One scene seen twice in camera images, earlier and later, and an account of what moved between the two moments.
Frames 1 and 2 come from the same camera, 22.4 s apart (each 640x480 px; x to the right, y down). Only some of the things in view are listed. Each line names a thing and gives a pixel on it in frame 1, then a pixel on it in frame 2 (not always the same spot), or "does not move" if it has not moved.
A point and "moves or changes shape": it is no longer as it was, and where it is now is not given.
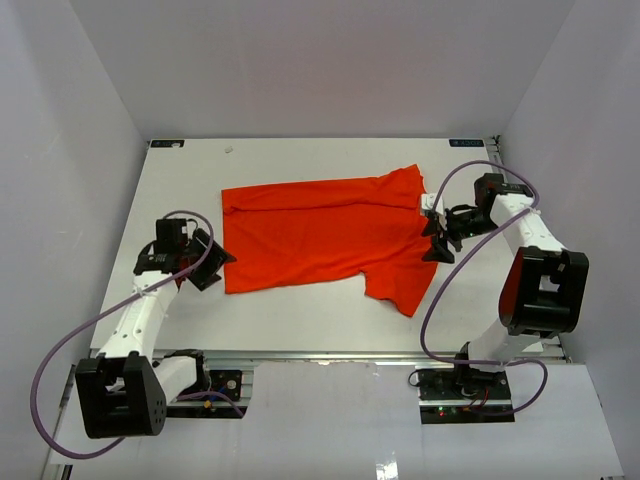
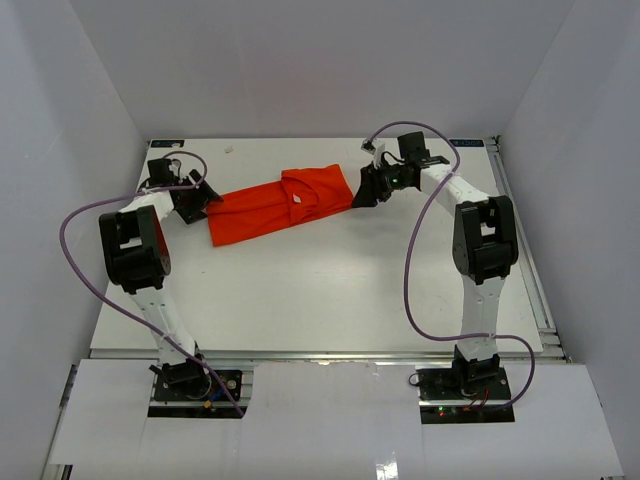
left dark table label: [166, 143] does not move
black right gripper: [438, 251] → [370, 188]
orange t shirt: [370, 225] moves or changes shape
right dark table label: [466, 143] does not move
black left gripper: [214, 259] → [204, 195]
